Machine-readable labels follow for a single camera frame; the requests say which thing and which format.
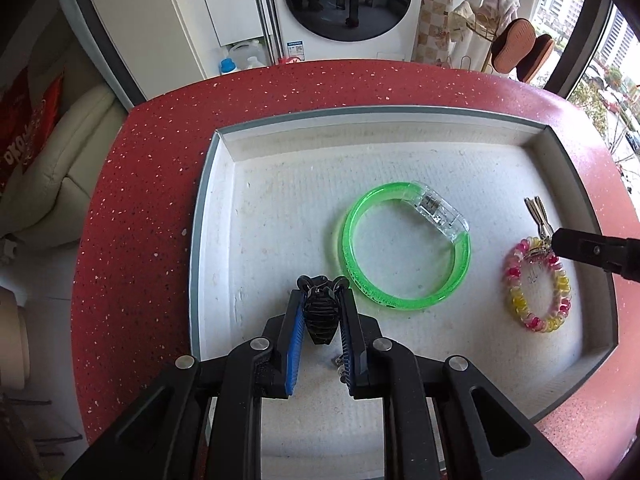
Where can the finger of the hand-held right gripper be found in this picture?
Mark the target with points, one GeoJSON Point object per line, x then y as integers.
{"type": "Point", "coordinates": [590, 250]}

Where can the red cushion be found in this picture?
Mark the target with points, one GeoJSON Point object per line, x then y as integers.
{"type": "Point", "coordinates": [25, 125]}

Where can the cream cloth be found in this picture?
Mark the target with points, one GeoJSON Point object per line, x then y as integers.
{"type": "Point", "coordinates": [467, 30]}

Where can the grey jewelry tray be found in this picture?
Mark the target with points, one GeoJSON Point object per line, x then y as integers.
{"type": "Point", "coordinates": [280, 220]}

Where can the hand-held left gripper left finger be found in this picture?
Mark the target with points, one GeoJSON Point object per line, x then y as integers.
{"type": "Point", "coordinates": [295, 350]}

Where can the beige rabbit hair clip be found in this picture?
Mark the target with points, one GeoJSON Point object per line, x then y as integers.
{"type": "Point", "coordinates": [537, 215]}

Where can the cream sofa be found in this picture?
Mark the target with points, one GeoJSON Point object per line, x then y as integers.
{"type": "Point", "coordinates": [60, 160]}

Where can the blue capped bottle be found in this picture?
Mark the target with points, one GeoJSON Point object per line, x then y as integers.
{"type": "Point", "coordinates": [228, 66]}

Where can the small silver charm clip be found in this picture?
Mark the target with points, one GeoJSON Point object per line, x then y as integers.
{"type": "Point", "coordinates": [340, 362]}

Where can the brown slipper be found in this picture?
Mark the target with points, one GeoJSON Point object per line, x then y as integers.
{"type": "Point", "coordinates": [540, 57]}
{"type": "Point", "coordinates": [512, 45]}

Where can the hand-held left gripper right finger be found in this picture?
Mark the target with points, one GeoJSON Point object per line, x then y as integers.
{"type": "Point", "coordinates": [350, 360]}

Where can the black hair claw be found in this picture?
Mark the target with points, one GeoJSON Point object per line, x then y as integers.
{"type": "Point", "coordinates": [320, 310]}

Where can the green translucent bangle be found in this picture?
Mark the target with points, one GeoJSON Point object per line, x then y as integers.
{"type": "Point", "coordinates": [350, 250]}

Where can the pale pink cloth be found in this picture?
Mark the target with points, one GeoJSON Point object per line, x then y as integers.
{"type": "Point", "coordinates": [505, 2]}

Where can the white washing machine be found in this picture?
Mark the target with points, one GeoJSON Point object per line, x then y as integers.
{"type": "Point", "coordinates": [400, 45]}

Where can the white cabinet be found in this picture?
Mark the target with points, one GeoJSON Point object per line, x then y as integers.
{"type": "Point", "coordinates": [225, 0]}

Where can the white plastic jug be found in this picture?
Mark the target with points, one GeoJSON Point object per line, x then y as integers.
{"type": "Point", "coordinates": [247, 55]}

